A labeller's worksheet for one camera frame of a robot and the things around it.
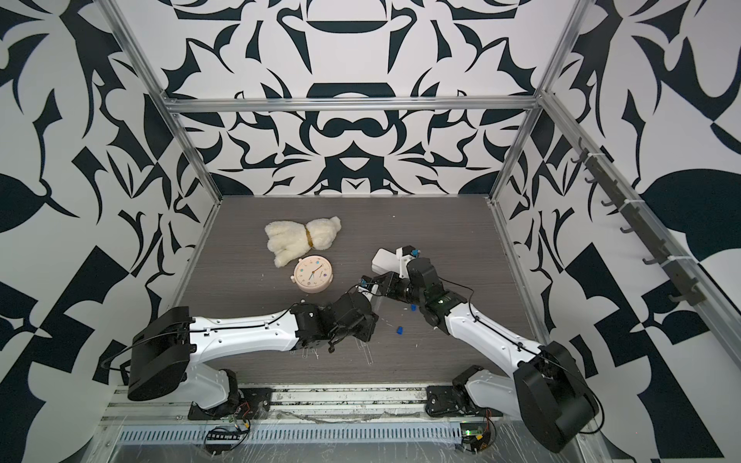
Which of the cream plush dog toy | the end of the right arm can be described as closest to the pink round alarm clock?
the cream plush dog toy

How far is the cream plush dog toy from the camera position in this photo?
0.97 meters

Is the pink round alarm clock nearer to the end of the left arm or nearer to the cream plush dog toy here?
the cream plush dog toy

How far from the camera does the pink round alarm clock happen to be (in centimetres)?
95

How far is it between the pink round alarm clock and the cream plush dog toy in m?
0.04
